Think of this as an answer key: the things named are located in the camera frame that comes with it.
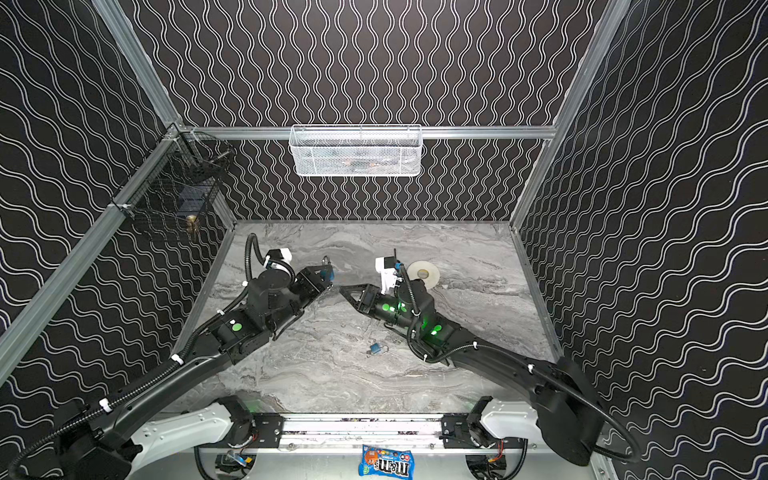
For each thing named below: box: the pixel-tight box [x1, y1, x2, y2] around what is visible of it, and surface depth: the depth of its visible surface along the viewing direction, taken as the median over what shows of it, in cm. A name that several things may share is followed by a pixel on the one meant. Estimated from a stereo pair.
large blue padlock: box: [320, 255, 335, 281], surface depth 73 cm
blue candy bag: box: [358, 444, 415, 479], surface depth 70 cm
